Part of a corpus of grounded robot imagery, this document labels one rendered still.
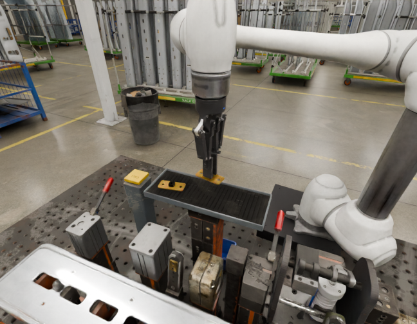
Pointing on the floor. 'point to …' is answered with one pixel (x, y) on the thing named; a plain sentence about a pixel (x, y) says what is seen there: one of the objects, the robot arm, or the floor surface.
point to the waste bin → (142, 113)
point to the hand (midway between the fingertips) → (210, 164)
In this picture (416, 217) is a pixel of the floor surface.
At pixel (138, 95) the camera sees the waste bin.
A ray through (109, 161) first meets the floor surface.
